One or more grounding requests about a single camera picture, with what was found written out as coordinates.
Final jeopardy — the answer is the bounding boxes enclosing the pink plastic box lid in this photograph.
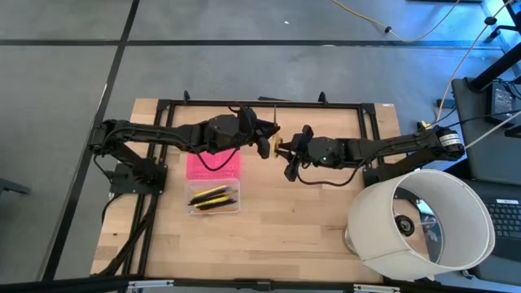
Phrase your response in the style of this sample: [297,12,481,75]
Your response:
[185,148,242,181]

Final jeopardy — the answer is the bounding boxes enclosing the dark grey side table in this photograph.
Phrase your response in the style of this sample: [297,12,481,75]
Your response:
[450,76,521,186]

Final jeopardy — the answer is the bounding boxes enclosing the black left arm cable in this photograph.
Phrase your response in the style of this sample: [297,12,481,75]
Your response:
[183,136,242,173]

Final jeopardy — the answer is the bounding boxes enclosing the yellow extension cord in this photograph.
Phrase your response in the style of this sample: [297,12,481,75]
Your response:
[330,0,463,44]

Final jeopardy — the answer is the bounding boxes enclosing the yellow pencil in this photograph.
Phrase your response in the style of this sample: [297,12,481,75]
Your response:
[271,104,285,160]
[193,185,230,197]

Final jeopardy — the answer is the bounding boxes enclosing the white cable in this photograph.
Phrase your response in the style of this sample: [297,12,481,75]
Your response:
[463,120,521,150]

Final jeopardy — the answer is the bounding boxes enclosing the black power adapter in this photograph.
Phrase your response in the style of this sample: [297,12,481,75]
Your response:
[485,82,516,125]

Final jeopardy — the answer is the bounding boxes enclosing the yellow and black pens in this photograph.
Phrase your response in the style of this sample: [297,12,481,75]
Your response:
[187,186,239,206]

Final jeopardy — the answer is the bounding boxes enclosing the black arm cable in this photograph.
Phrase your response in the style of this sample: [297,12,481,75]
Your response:
[296,156,370,188]
[183,136,242,173]

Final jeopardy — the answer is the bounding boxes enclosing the black cable bundle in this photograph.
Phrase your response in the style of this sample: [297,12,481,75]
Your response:
[97,193,160,278]

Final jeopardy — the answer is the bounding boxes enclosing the beige cable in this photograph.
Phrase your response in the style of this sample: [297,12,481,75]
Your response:
[434,0,514,125]

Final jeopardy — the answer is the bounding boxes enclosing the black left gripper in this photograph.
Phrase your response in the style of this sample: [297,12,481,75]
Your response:
[205,105,282,160]

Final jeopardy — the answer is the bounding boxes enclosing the black laptop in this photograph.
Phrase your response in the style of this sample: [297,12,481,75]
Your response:
[463,178,521,288]

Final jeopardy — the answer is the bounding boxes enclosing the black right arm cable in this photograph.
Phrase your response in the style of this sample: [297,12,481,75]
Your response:
[296,156,370,188]

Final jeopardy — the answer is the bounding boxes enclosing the black stand leg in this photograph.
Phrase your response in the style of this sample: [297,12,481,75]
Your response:
[466,0,521,93]

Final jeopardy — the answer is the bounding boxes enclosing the clear plastic supply box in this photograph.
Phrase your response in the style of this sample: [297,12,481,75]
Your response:
[183,177,242,216]

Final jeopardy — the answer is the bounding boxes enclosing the black overhead rig bar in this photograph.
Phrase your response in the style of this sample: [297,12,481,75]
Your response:
[0,274,521,293]

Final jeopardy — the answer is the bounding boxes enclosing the black table frame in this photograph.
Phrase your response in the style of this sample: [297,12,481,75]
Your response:
[136,90,383,278]

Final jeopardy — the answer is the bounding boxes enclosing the white lamp shade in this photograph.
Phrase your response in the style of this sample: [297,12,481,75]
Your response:
[343,168,497,282]

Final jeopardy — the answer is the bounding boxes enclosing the yellow highlighter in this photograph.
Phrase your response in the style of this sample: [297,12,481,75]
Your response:
[194,196,230,208]

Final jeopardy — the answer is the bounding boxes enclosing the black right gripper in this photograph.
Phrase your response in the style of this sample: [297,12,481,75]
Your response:
[278,125,348,182]

